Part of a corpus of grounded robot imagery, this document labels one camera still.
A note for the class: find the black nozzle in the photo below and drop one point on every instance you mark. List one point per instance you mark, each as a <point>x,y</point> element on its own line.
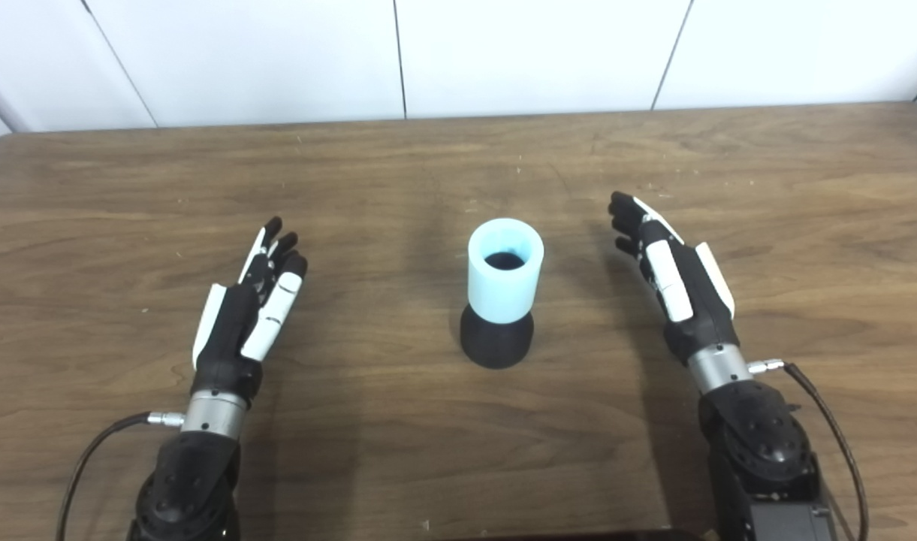
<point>497,342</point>

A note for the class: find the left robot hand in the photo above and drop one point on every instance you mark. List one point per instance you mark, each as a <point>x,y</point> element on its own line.
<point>229,338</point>

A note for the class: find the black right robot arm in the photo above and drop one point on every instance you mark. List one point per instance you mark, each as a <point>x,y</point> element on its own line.
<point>762,458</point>

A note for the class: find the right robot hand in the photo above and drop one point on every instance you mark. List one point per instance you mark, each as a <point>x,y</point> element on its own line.
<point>695,308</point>

